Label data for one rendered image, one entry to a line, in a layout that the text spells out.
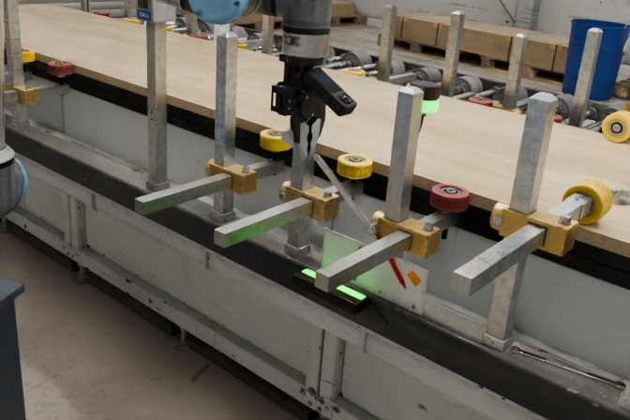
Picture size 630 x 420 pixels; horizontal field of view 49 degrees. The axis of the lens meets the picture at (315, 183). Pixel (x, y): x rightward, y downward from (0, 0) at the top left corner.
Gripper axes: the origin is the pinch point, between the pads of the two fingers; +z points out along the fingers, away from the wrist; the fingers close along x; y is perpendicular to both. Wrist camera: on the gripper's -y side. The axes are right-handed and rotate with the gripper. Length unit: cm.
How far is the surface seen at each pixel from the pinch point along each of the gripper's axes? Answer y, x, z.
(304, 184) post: 5.8, -6.8, 9.1
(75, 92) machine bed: 131, -28, 17
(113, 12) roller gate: 741, -457, 90
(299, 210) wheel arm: 2.0, -1.4, 12.6
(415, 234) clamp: -23.8, -5.6, 10.3
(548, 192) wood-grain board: -36, -39, 7
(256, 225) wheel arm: 2.0, 11.4, 12.2
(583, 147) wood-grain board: -28, -80, 7
